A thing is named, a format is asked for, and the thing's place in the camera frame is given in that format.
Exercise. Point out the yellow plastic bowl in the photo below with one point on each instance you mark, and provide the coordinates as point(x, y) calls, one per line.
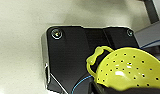
point(129, 68)

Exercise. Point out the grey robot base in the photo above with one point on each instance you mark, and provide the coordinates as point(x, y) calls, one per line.
point(69, 53)

